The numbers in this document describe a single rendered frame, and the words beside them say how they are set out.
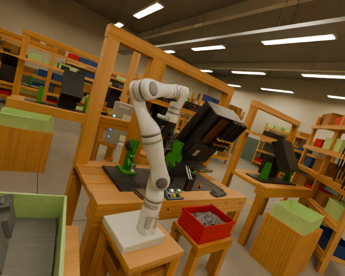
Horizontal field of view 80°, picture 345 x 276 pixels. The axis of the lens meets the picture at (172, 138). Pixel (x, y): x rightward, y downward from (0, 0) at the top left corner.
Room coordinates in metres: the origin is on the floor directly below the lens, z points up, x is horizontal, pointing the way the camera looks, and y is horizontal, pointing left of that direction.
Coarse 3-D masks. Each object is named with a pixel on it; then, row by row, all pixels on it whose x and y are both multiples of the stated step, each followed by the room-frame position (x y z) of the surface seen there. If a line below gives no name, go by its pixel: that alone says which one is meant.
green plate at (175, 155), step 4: (176, 140) 1.69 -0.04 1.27; (176, 144) 1.67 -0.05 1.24; (180, 144) 1.64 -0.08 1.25; (184, 144) 1.63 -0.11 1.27; (176, 148) 1.65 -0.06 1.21; (180, 148) 1.62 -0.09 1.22; (168, 152) 1.69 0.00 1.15; (172, 152) 1.65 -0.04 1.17; (176, 152) 1.62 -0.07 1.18; (180, 152) 1.64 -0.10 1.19; (168, 156) 1.66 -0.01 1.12; (172, 156) 1.63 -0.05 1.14; (176, 156) 1.60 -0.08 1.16; (180, 156) 1.64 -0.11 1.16; (168, 160) 1.64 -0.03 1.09; (172, 160) 1.60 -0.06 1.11; (176, 160) 1.63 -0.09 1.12; (180, 160) 1.65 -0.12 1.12
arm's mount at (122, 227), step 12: (108, 216) 0.98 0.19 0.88; (120, 216) 1.00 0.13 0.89; (132, 216) 1.03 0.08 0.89; (108, 228) 0.91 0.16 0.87; (120, 228) 0.91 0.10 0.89; (132, 228) 0.94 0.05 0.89; (156, 228) 0.99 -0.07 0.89; (120, 240) 0.83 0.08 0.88; (132, 240) 0.85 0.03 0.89; (144, 240) 0.88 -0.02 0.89; (156, 240) 0.92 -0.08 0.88; (120, 252) 0.80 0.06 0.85
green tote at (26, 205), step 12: (0, 192) 0.79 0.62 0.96; (12, 192) 0.81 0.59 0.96; (24, 204) 0.83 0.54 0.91; (36, 204) 0.85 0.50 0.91; (48, 204) 0.87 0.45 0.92; (60, 204) 0.90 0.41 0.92; (24, 216) 0.83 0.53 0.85; (36, 216) 0.86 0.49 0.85; (48, 216) 0.88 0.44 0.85; (60, 216) 0.85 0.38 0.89; (60, 228) 0.74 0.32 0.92; (60, 240) 0.66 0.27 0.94; (60, 252) 0.59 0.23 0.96; (60, 264) 0.55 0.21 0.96
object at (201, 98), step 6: (192, 96) 7.13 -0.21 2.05; (198, 96) 7.25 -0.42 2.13; (204, 96) 6.98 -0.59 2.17; (198, 102) 6.79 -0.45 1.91; (216, 102) 7.26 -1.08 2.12; (228, 108) 7.71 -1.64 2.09; (234, 108) 7.91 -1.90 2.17; (240, 108) 8.10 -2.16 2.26; (186, 114) 7.12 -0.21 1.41; (228, 150) 8.19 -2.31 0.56; (216, 156) 7.78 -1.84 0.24; (222, 156) 8.08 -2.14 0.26; (228, 156) 8.17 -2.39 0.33
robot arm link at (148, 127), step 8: (136, 80) 0.86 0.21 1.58; (136, 88) 0.83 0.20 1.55; (136, 96) 0.84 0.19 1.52; (136, 104) 0.87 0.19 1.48; (144, 104) 0.91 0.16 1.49; (136, 112) 0.87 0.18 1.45; (144, 112) 0.88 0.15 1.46; (144, 120) 0.87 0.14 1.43; (152, 120) 0.89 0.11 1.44; (144, 128) 0.86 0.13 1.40; (152, 128) 0.87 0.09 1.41; (144, 136) 0.87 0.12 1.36; (152, 136) 0.86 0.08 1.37
